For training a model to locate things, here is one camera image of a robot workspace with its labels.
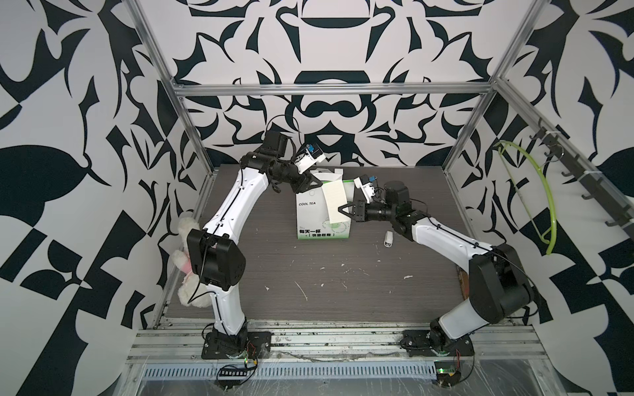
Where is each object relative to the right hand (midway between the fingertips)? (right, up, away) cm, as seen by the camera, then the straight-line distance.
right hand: (340, 207), depth 81 cm
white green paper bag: (-9, -5, +8) cm, 13 cm away
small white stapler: (+20, -13, +13) cm, 27 cm away
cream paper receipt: (-1, +3, 0) cm, 3 cm away
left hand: (-8, +10, +1) cm, 13 cm away
